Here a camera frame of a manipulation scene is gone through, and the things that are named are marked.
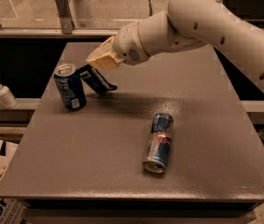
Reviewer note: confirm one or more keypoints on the dark blue rxbar wrapper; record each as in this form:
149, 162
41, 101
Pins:
95, 79

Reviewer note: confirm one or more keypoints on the metal railing bracket left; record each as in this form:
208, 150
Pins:
65, 16

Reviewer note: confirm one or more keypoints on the blue pepsi can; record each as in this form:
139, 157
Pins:
69, 86

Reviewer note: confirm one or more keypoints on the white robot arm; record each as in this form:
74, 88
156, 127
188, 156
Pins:
186, 25

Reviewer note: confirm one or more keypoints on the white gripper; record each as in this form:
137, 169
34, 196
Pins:
127, 45

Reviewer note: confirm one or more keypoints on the white pump dispenser bottle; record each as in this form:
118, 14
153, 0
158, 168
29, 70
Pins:
7, 99

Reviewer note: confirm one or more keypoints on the red bull can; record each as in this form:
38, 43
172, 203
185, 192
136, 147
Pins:
159, 143

